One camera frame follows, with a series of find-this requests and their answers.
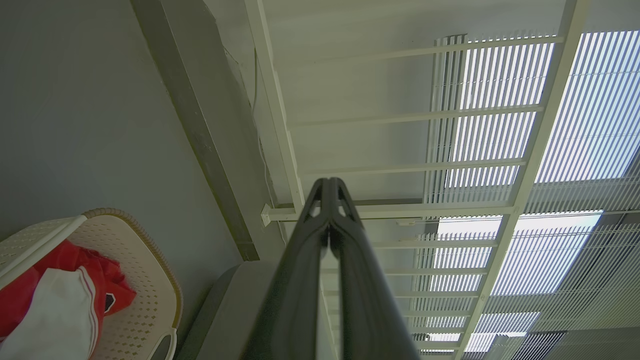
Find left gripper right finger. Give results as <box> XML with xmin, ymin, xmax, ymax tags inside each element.
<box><xmin>329</xmin><ymin>178</ymin><xmax>420</xmax><ymax>360</ymax></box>

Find white garment with red stripes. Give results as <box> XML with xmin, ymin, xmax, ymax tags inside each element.
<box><xmin>0</xmin><ymin>267</ymin><xmax>98</xmax><ymax>360</ymax></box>

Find red sports jersey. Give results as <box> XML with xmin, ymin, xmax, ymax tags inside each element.
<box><xmin>0</xmin><ymin>239</ymin><xmax>137</xmax><ymax>341</ymax></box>

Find raised concrete step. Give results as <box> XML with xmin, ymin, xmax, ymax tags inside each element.
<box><xmin>131</xmin><ymin>0</ymin><xmax>301</xmax><ymax>262</ymax></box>

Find white metal railing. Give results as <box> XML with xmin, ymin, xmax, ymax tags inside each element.
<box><xmin>245</xmin><ymin>0</ymin><xmax>591</xmax><ymax>360</ymax></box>

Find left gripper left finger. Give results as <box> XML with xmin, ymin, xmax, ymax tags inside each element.
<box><xmin>242</xmin><ymin>178</ymin><xmax>331</xmax><ymax>360</ymax></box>

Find white window blinds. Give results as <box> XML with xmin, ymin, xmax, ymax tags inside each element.
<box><xmin>415</xmin><ymin>30</ymin><xmax>640</xmax><ymax>360</ymax></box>

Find cream perforated laundry basket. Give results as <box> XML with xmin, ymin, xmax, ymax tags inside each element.
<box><xmin>0</xmin><ymin>208</ymin><xmax>184</xmax><ymax>360</ymax></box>

